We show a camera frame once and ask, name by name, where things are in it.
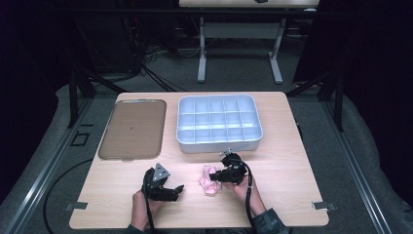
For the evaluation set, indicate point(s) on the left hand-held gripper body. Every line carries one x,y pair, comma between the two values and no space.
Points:
155,182

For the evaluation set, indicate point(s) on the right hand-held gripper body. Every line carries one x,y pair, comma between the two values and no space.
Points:
234,169

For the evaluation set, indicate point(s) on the pink cloth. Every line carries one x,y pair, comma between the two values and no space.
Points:
209,183

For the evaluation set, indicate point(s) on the person's right hand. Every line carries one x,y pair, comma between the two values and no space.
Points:
242,191

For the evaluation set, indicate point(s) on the person's left hand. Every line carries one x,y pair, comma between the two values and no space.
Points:
142,206

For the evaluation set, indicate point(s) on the white divided storage box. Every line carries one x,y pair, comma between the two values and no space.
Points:
218,123

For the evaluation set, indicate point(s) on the brown transparent plastic tray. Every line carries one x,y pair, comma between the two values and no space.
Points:
134,130

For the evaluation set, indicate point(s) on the grey metal table clamp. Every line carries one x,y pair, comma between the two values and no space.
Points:
324,205
76,205

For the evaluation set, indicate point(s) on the black metal stand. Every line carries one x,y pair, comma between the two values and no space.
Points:
328,91
82,84

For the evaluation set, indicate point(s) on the white desk with metal legs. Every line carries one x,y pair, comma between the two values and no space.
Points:
240,31

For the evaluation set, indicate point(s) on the aluminium floor rail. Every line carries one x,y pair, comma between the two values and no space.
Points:
42,172
354,169

